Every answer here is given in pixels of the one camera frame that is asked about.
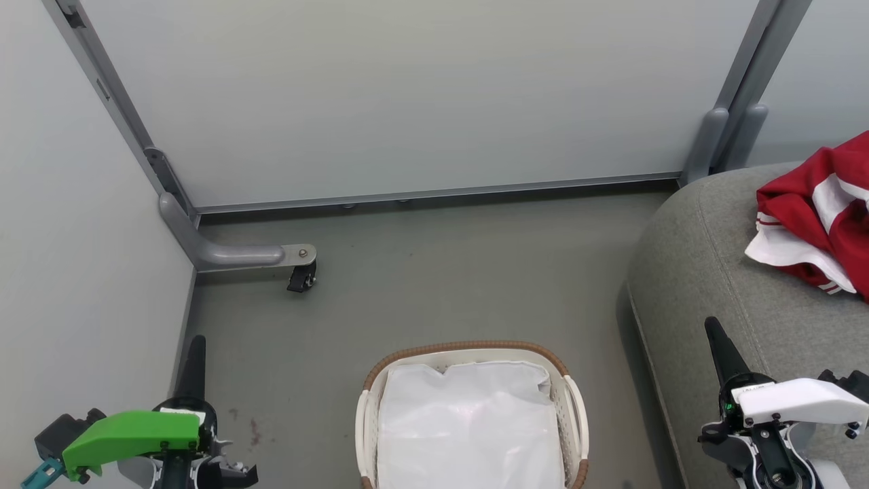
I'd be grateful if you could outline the grey partition frame post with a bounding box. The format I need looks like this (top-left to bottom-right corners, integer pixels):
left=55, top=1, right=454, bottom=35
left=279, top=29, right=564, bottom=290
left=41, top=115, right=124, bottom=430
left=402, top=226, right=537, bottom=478
left=721, top=0, right=813, bottom=172
left=680, top=0, right=783, bottom=186

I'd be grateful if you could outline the red and white garment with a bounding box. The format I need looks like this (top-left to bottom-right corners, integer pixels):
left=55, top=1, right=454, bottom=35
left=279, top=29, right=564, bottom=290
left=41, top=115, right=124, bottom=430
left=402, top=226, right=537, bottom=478
left=744, top=130, right=869, bottom=303

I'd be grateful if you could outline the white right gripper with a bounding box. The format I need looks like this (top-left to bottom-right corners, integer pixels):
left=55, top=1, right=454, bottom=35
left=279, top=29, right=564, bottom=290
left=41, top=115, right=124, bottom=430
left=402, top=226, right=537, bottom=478
left=704, top=316, right=869, bottom=430

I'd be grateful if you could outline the grey partition foot bracket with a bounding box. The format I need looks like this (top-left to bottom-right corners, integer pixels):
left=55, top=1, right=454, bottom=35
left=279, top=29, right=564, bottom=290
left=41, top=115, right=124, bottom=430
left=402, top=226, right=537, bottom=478
left=158, top=192, right=318, bottom=274

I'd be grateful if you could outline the grey hinged partition post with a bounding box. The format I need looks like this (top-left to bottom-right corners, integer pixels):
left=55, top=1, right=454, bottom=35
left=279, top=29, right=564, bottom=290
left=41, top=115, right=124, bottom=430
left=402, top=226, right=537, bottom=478
left=41, top=0, right=199, bottom=219

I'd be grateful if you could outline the white basket liner bag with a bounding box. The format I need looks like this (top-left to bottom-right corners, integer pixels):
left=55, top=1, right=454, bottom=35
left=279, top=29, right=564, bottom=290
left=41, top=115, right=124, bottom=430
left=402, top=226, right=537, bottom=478
left=375, top=360, right=568, bottom=489

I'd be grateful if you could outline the black caster wheel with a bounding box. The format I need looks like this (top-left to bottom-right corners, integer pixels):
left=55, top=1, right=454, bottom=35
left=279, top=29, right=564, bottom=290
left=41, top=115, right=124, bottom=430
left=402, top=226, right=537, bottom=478
left=286, top=261, right=318, bottom=294

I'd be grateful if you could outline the teal cable connector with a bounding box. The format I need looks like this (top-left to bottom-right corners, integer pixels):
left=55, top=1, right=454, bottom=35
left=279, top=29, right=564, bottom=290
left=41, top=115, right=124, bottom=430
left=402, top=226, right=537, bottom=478
left=20, top=457, right=67, bottom=489

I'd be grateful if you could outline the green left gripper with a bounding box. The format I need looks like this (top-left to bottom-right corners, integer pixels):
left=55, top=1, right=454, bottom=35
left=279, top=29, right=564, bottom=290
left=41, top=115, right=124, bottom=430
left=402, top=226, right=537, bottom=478
left=61, top=335, right=219, bottom=477

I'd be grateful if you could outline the grey fabric sofa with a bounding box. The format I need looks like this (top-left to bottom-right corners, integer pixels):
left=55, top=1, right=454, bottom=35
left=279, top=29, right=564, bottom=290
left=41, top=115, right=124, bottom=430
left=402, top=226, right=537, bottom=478
left=625, top=162, right=869, bottom=489

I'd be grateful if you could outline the white basket with brown rim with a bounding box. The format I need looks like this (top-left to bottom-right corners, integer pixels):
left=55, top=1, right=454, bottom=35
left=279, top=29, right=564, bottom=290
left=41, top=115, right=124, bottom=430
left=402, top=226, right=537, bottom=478
left=354, top=340, right=590, bottom=489

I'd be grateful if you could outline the grey partition bottom rail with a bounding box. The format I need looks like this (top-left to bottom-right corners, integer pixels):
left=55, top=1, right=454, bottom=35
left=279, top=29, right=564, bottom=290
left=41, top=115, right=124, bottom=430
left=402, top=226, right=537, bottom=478
left=196, top=172, right=682, bottom=216

